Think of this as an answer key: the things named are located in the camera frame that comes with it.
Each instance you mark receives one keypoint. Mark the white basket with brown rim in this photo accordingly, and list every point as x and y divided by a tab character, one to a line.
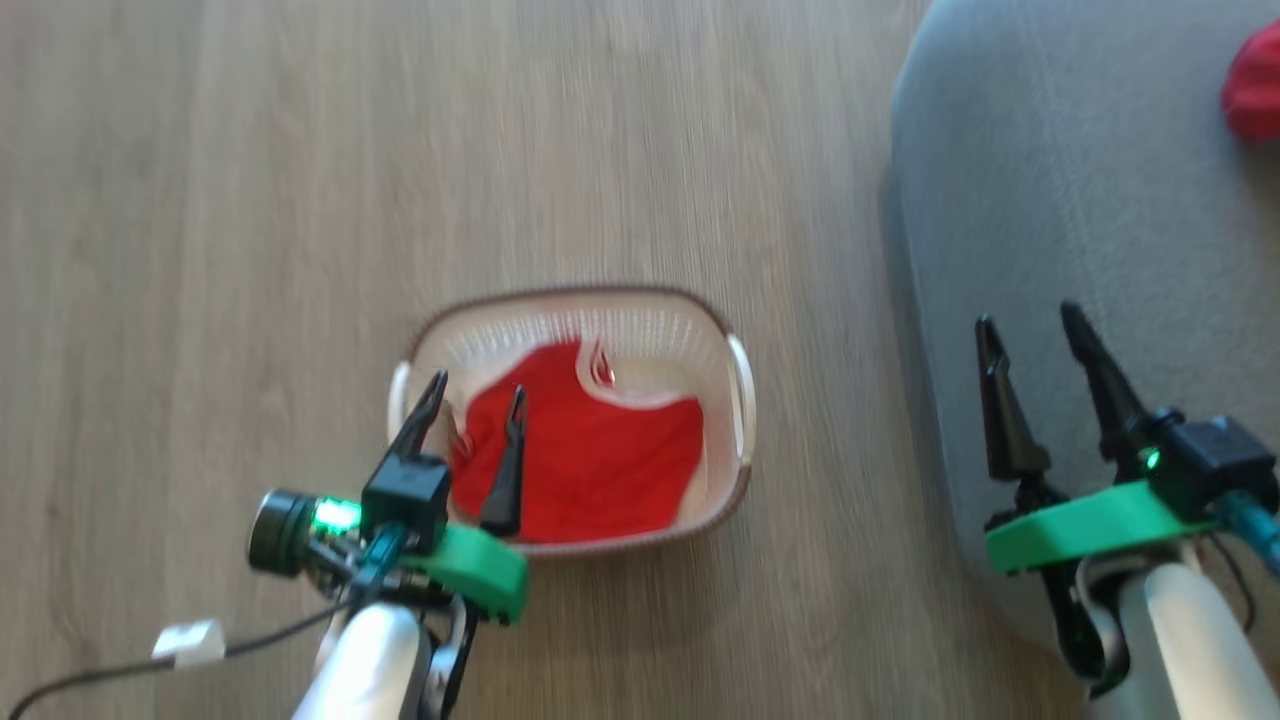
600	320

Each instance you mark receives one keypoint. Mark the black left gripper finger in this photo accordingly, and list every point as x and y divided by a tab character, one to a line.
507	490
422	425

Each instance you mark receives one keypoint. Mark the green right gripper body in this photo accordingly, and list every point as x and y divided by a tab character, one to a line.
1090	525

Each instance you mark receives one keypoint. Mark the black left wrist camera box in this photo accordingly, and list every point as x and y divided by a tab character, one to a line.
405	500

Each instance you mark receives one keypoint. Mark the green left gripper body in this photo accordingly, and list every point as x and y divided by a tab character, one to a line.
480	570

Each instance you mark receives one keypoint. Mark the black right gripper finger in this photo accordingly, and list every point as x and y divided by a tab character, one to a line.
1005	420
1105	390

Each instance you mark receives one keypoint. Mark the grey fabric sofa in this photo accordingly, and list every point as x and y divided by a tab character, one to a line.
1050	150

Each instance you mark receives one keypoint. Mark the red and white garment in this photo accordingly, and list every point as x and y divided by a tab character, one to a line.
590	470

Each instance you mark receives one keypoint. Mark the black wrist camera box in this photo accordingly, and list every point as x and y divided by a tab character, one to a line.
405	500
1215	460

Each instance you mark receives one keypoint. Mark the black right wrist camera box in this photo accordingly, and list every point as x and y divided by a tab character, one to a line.
1215	460

